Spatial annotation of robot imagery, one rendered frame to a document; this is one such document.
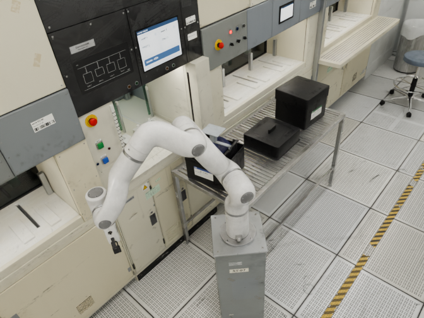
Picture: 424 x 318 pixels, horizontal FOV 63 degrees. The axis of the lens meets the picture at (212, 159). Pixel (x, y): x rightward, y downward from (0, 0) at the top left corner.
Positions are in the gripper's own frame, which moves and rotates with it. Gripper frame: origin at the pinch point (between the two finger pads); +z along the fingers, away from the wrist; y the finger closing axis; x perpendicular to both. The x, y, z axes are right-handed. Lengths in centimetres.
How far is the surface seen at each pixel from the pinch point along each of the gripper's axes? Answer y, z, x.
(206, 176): 42, 17, -60
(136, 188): 57, 22, -18
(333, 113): 72, 25, -179
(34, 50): 46, -75, 6
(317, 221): 38, 101, -148
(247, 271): -14, 42, -58
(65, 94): 47, -53, 1
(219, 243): -3, 25, -48
